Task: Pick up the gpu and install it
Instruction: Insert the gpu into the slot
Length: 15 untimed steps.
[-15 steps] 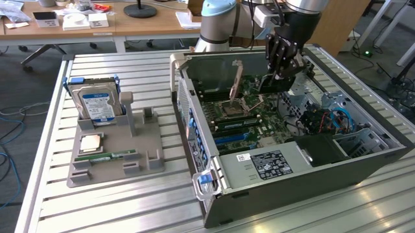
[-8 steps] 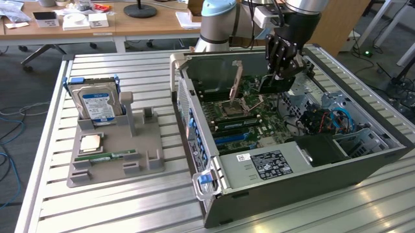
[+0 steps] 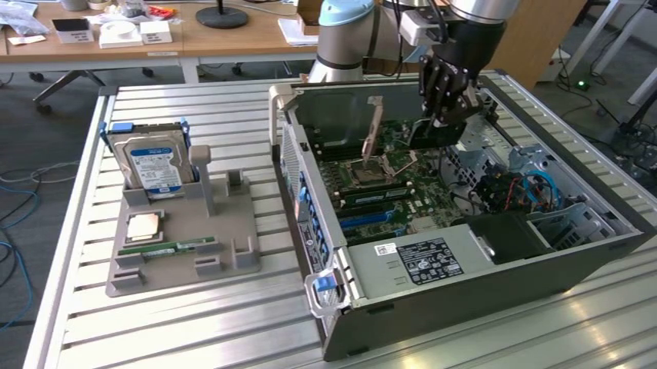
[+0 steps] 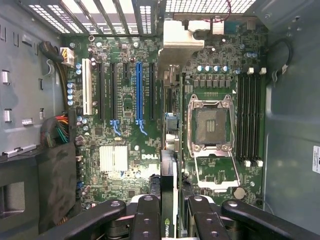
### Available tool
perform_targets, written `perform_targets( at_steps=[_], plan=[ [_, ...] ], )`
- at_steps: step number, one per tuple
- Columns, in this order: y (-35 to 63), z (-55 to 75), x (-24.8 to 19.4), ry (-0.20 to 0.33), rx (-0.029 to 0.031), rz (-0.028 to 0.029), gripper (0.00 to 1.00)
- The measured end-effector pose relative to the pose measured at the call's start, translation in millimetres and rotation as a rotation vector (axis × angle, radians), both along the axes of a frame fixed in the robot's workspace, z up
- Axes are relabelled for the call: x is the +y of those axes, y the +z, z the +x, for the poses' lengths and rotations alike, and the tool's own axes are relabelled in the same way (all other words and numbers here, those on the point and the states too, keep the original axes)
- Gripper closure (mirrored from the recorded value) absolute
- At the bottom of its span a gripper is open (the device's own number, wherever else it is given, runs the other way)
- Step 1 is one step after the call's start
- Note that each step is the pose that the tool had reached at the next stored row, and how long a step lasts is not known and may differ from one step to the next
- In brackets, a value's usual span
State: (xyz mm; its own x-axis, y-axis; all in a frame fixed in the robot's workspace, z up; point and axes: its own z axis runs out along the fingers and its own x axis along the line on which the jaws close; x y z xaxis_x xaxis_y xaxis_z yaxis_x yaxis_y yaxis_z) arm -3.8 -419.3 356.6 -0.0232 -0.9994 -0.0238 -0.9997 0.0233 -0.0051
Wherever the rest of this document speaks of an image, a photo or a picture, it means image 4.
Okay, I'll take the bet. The silver coin battery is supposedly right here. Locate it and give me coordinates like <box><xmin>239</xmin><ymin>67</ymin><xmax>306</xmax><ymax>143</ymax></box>
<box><xmin>232</xmin><ymin>186</ymin><xmax>248</xmax><ymax>200</ymax></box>

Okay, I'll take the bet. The metal socket cover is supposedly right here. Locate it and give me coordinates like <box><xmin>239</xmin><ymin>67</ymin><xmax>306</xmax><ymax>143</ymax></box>
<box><xmin>193</xmin><ymin>149</ymin><xmax>241</xmax><ymax>191</ymax></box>

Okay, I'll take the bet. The silver chipset heatsink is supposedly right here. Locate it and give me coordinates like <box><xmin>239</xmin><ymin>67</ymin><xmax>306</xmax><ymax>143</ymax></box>
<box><xmin>99</xmin><ymin>145</ymin><xmax>129</xmax><ymax>174</ymax></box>

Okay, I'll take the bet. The CPU socket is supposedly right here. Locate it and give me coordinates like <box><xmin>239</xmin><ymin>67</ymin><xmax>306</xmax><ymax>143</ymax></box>
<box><xmin>186</xmin><ymin>93</ymin><xmax>238</xmax><ymax>157</ymax></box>

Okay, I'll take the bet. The black plastic shroud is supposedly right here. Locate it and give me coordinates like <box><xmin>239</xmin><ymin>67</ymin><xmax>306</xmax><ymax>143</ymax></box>
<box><xmin>0</xmin><ymin>142</ymin><xmax>85</xmax><ymax>240</ymax></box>

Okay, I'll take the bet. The black RAM slot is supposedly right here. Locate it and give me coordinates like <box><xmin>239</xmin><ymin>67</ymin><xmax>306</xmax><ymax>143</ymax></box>
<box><xmin>237</xmin><ymin>72</ymin><xmax>244</xmax><ymax>163</ymax></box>
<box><xmin>256</xmin><ymin>67</ymin><xmax>267</xmax><ymax>167</ymax></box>
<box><xmin>249</xmin><ymin>72</ymin><xmax>257</xmax><ymax>163</ymax></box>
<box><xmin>243</xmin><ymin>67</ymin><xmax>255</xmax><ymax>167</ymax></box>

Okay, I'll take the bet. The dark grey PC case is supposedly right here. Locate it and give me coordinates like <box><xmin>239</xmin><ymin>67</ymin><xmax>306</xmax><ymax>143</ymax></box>
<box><xmin>0</xmin><ymin>0</ymin><xmax>320</xmax><ymax>240</ymax></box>

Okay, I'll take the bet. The long black expansion slot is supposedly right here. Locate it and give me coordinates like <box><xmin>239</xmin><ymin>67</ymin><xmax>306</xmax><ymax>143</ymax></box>
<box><xmin>110</xmin><ymin>62</ymin><xmax>119</xmax><ymax>121</ymax></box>
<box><xmin>98</xmin><ymin>62</ymin><xmax>106</xmax><ymax>121</ymax></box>
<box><xmin>148</xmin><ymin>62</ymin><xmax>156</xmax><ymax>121</ymax></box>

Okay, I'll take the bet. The blue expansion slot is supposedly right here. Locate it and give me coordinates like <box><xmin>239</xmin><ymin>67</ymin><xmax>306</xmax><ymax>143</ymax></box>
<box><xmin>135</xmin><ymin>61</ymin><xmax>144</xmax><ymax>124</ymax></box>

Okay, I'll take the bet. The white expansion slot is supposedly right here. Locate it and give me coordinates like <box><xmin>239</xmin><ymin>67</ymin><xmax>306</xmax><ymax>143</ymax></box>
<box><xmin>82</xmin><ymin>58</ymin><xmax>93</xmax><ymax>116</ymax></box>

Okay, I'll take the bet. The green Dell motherboard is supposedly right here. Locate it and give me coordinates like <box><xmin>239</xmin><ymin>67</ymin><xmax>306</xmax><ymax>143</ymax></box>
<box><xmin>61</xmin><ymin>34</ymin><xmax>268</xmax><ymax>212</ymax></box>

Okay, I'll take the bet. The small silver heatsink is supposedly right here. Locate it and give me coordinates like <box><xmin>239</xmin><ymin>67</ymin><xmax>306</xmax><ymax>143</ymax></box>
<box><xmin>212</xmin><ymin>20</ymin><xmax>225</xmax><ymax>35</ymax></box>

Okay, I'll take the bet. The multicolour power wire bundle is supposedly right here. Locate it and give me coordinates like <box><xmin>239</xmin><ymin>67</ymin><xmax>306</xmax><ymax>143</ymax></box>
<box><xmin>40</xmin><ymin>112</ymin><xmax>70</xmax><ymax>149</ymax></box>

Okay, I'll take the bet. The black looped wire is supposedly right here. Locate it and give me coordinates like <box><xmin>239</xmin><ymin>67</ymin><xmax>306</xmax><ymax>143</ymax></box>
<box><xmin>271</xmin><ymin>39</ymin><xmax>294</xmax><ymax>82</ymax></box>

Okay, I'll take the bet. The black power wire bundle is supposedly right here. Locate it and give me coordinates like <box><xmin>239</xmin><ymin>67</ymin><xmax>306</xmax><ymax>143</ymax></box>
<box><xmin>38</xmin><ymin>41</ymin><xmax>76</xmax><ymax>112</ymax></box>

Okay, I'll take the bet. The thin red fan wire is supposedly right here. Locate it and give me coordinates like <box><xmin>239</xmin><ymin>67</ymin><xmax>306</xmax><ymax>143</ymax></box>
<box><xmin>223</xmin><ymin>0</ymin><xmax>242</xmax><ymax>25</ymax></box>

